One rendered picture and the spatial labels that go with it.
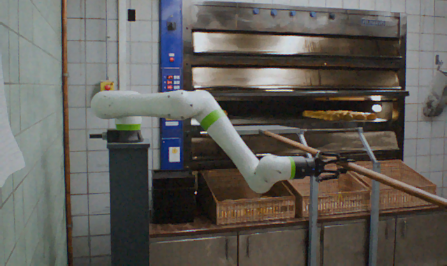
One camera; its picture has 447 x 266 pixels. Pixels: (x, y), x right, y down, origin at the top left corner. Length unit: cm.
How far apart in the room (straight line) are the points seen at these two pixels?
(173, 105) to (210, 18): 162
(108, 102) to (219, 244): 131
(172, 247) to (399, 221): 166
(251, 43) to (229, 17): 26
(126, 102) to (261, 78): 164
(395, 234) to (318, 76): 132
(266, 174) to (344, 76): 210
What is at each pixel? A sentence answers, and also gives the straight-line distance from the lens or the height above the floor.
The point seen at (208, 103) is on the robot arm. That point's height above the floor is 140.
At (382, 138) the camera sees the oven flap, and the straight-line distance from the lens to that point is 393.
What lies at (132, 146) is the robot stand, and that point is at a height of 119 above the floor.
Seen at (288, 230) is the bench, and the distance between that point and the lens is 302.
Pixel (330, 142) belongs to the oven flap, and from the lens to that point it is 366.
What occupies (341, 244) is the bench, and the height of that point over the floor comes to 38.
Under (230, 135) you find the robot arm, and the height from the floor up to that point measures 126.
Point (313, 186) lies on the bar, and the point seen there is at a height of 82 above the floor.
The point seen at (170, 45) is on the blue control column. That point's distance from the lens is 317.
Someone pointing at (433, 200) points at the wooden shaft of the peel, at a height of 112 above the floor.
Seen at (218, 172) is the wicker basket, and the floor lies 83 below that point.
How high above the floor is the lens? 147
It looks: 4 degrees down
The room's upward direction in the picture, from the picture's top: straight up
